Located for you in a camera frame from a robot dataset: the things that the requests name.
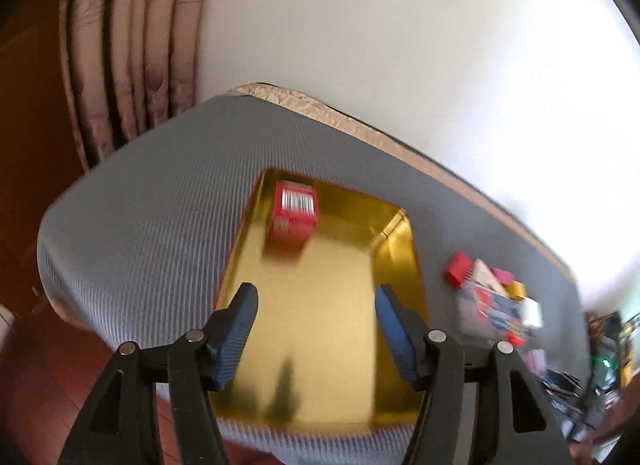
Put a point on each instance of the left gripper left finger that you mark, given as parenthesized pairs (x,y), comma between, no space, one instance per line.
(118,422)

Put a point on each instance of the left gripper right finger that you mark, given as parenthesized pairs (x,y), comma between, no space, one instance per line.
(513,421)

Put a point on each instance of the red barcode carton box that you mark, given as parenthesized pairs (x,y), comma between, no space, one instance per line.
(294,216)

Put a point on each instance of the person right hand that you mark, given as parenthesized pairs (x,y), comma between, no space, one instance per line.
(615,420)

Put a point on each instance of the small clear red case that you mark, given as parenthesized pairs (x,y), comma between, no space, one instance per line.
(535,361)

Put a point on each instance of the red round tape measure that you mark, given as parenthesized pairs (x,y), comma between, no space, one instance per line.
(517,339)

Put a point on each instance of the white power adapter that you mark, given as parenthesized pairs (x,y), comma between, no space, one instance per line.
(531,314)

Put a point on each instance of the clear plastic card case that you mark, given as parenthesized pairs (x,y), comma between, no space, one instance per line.
(485,314)

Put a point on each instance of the yellow striped cube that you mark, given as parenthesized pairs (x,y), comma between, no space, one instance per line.
(516,290)

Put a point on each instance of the pink eraser block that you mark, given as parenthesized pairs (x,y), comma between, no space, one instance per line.
(505,278)

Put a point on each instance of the beige long block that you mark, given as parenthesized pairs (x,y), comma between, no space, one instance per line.
(483,276)

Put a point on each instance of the grey honeycomb table mat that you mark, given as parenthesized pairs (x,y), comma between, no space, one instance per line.
(137,248)

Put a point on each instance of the red flat block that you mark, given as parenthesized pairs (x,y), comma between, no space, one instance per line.
(460,266)

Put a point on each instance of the red gold tin tray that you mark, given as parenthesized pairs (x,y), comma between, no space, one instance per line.
(316,361)

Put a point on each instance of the beige tufted sofa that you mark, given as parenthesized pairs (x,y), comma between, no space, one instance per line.
(128,66)

